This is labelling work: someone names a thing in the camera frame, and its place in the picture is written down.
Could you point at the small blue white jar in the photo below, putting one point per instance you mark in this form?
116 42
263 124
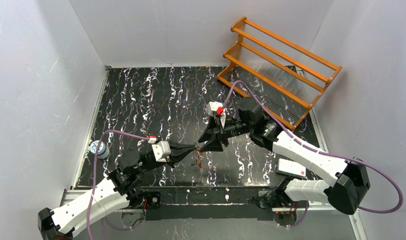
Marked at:
99 148

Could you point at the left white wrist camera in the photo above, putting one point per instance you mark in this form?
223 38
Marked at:
159 145

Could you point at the white red keyring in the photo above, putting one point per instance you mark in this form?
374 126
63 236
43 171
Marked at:
197 158

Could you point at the white box with red mark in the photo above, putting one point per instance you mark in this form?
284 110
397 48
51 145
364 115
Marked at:
290 168

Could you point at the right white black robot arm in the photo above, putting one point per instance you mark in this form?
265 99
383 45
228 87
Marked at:
343 183

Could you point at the orange wooden rack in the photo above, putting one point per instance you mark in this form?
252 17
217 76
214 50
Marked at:
287 77

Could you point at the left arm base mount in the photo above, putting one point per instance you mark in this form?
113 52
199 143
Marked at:
144 200

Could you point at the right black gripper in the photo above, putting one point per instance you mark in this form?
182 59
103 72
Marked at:
223 133

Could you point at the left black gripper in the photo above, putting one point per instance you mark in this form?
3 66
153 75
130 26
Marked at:
171 154

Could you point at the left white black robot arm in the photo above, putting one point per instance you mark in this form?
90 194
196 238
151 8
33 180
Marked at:
120 189

